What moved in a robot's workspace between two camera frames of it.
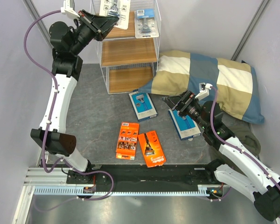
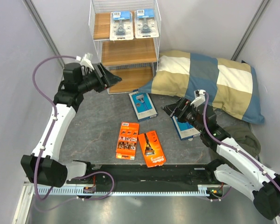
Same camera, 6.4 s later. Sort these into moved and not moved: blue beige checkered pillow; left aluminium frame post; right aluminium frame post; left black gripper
Moved: left black gripper
Not moved: left aluminium frame post; blue beige checkered pillow; right aluminium frame post
